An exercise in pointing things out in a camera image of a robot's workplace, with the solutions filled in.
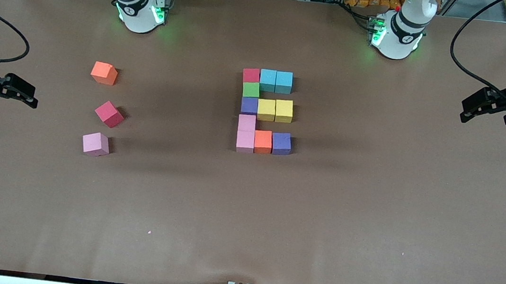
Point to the brown paper table cover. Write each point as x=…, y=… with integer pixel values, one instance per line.
x=242, y=236

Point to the green foam block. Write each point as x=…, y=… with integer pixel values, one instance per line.
x=251, y=89

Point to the blue foam block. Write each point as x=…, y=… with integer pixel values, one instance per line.
x=267, y=80
x=284, y=81

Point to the yellow foam block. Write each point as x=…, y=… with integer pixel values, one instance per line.
x=266, y=109
x=284, y=111

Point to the red foam block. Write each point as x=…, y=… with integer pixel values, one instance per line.
x=109, y=114
x=251, y=75

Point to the purple foam block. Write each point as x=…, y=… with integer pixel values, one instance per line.
x=281, y=143
x=249, y=106

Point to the pink foam block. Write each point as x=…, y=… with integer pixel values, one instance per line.
x=95, y=144
x=246, y=123
x=245, y=141

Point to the orange foam block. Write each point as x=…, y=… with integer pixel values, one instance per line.
x=263, y=141
x=104, y=73

